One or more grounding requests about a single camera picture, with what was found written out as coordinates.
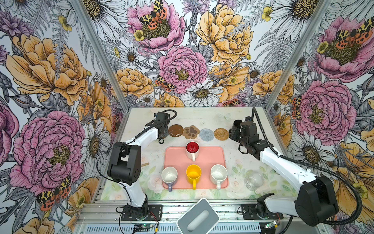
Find glossy brown round coaster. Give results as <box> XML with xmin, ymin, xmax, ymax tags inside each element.
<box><xmin>168</xmin><ymin>124</ymin><xmax>184</xmax><ymax>137</ymax></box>

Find woven wicker round coaster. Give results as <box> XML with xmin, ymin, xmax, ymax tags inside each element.
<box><xmin>214</xmin><ymin>128</ymin><xmax>229</xmax><ymax>141</ymax></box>

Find brown paw print coaster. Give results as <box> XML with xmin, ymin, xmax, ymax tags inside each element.
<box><xmin>182</xmin><ymin>125</ymin><xmax>200</xmax><ymax>139</ymax></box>

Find grey blue round coaster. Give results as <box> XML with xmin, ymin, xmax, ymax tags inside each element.
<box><xmin>199</xmin><ymin>128</ymin><xmax>214</xmax><ymax>142</ymax></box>

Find white mug red inside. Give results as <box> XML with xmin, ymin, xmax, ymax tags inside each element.
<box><xmin>185</xmin><ymin>141</ymin><xmax>200</xmax><ymax>162</ymax></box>

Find black mug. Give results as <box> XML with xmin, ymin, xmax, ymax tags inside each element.
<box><xmin>233</xmin><ymin>120</ymin><xmax>242</xmax><ymax>131</ymax></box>

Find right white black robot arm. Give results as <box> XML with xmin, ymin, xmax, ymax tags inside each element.
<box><xmin>229</xmin><ymin>109</ymin><xmax>363</xmax><ymax>227</ymax></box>

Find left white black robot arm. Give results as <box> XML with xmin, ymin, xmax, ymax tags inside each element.
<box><xmin>107</xmin><ymin>109</ymin><xmax>177</xmax><ymax>220</ymax></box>

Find clear glass cup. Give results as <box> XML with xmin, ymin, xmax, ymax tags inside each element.
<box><xmin>244</xmin><ymin>171</ymin><xmax>264</xmax><ymax>191</ymax></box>

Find pink rectangular tray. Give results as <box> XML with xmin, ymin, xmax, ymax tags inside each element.
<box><xmin>163</xmin><ymin>146</ymin><xmax>228</xmax><ymax>190</ymax></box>

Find yellow mug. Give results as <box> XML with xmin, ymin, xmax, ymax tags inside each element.
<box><xmin>186</xmin><ymin>164</ymin><xmax>202</xmax><ymax>190</ymax></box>

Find green circuit board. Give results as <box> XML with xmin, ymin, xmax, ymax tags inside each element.
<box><xmin>133</xmin><ymin>224</ymin><xmax>151</xmax><ymax>233</ymax></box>

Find white mug purple handle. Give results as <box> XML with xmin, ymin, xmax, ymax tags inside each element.
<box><xmin>161</xmin><ymin>167</ymin><xmax>178</xmax><ymax>192</ymax></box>

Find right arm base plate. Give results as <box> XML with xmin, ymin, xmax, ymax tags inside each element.
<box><xmin>239</xmin><ymin>203</ymin><xmax>283</xmax><ymax>220</ymax></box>

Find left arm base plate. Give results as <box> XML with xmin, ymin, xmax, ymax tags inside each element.
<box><xmin>120</xmin><ymin>204</ymin><xmax>163</xmax><ymax>221</ymax></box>

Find aluminium front rail frame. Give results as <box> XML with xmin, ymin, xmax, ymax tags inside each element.
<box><xmin>74</xmin><ymin>199</ymin><xmax>332</xmax><ymax>234</ymax></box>

